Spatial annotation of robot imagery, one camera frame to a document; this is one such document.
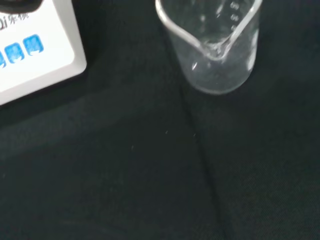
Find black bench cloth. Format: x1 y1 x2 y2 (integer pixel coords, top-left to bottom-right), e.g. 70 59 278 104
0 0 320 240

